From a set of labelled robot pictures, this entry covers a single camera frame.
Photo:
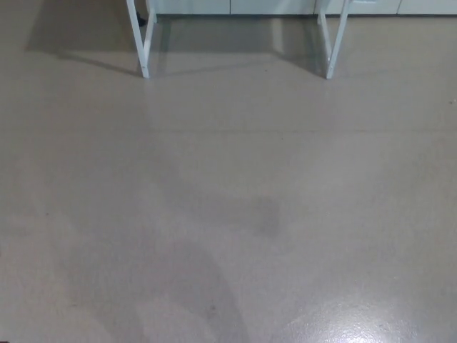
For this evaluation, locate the small black floor object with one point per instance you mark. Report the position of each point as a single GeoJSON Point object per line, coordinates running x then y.
{"type": "Point", "coordinates": [141, 19]}

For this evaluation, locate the white cabinet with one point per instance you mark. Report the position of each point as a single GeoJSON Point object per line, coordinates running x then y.
{"type": "Point", "coordinates": [193, 5]}

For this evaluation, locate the white desk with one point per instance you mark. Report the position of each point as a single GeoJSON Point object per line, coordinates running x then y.
{"type": "Point", "coordinates": [145, 53]}

